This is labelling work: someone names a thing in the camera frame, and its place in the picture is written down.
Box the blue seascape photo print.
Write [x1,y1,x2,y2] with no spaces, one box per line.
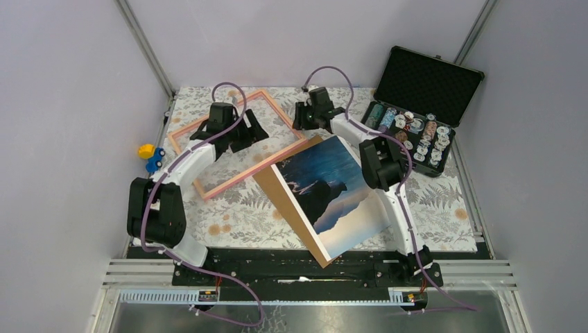
[273,136,389,260]

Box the brown cardboard backing board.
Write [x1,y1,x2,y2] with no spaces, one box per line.
[253,135,333,268]

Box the yellow and blue toy car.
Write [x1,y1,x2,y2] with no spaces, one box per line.
[137,144,166,173]

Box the green poker chip stack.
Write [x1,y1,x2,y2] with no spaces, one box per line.
[365,103,384,129]

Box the blue poker chip stack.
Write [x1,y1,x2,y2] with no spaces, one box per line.
[378,108,397,133]

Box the pink poker chip stack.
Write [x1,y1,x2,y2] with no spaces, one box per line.
[422,121,438,142]

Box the left aluminium corner post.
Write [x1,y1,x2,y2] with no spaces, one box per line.
[114,0,175,99]

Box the black poker chip case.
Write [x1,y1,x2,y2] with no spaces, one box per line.
[361,46,485,178]

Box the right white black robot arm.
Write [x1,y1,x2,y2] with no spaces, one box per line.
[293,86,433,286]

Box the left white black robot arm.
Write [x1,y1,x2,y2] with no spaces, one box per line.
[127,102,268,285]

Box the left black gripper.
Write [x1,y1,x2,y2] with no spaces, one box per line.
[225,109,268,153]

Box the brown poker chip stack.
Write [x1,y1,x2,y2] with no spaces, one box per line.
[394,130,408,143]

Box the right aluminium corner post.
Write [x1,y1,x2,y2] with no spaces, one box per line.
[453,0,499,65]

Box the pink wooden picture frame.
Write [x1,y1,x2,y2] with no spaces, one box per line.
[180,89,307,200]

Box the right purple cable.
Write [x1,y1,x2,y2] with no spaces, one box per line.
[303,65,478,314]

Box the white slotted cable duct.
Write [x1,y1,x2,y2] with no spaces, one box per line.
[119,289,219,305]

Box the aluminium corner post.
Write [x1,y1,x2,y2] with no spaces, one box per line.
[453,0,499,65]
[114,0,175,99]

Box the floral patterned table mat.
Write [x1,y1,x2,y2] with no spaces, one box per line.
[162,87,477,253]

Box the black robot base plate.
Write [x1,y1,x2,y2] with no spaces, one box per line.
[126,246,492,303]

